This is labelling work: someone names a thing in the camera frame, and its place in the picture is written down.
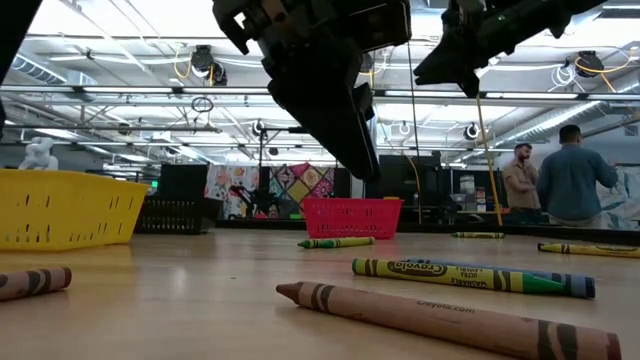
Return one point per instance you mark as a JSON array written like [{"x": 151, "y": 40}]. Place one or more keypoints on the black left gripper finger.
[{"x": 325, "y": 110}]

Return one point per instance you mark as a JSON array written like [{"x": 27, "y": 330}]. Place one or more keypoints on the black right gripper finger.
[{"x": 460, "y": 55}]

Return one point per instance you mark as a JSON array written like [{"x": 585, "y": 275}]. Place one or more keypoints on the yellow green crayon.
[{"x": 477, "y": 235}]

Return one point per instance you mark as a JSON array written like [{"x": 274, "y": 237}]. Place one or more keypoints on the brown crayon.
[
  {"x": 425, "y": 320},
  {"x": 35, "y": 282}
]

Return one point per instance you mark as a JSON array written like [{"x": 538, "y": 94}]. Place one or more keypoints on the blue crayon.
[{"x": 580, "y": 286}]

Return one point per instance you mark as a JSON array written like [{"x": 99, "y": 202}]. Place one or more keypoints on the black background robot arm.
[{"x": 257, "y": 200}]

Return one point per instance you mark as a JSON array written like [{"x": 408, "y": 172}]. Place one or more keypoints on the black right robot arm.
[{"x": 540, "y": 15}]

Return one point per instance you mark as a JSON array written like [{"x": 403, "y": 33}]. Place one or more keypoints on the black gantry stand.
[{"x": 295, "y": 130}]

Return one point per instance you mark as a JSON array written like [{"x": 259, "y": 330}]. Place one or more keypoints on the colourful patterned fabric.
[{"x": 295, "y": 190}]

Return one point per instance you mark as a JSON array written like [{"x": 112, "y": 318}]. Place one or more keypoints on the black computer tower case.
[{"x": 390, "y": 175}]

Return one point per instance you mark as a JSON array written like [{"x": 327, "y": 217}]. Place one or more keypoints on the red plastic basket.
[{"x": 350, "y": 220}]

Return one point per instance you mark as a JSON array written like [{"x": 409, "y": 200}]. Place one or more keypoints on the person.
[
  {"x": 520, "y": 190},
  {"x": 575, "y": 185}
]

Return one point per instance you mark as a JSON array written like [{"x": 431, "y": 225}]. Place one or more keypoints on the black cabinet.
[{"x": 182, "y": 182}]

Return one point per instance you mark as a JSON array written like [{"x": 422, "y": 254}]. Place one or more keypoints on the black plastic basket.
[{"x": 170, "y": 215}]

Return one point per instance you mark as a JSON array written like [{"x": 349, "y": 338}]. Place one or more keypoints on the yellow plastic basket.
[{"x": 65, "y": 210}]

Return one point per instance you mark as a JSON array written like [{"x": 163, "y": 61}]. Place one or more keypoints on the white humanoid figure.
[{"x": 37, "y": 157}]

